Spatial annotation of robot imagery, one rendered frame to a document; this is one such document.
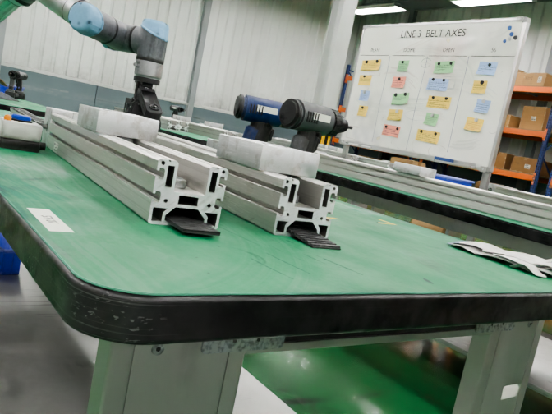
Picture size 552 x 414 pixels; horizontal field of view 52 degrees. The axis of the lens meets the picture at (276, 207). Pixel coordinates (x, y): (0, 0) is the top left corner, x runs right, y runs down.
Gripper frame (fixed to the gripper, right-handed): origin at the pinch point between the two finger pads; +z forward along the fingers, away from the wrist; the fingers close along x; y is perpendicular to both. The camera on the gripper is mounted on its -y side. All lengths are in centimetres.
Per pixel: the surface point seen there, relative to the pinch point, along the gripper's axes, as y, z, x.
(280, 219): -84, 0, 4
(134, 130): -52, -8, 18
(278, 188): -82, -4, 4
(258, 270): -104, 2, 18
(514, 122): 569, -122, -901
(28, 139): -20.4, -0.5, 30.6
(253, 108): -37.0, -16.7, -13.2
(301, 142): -58, -12, -14
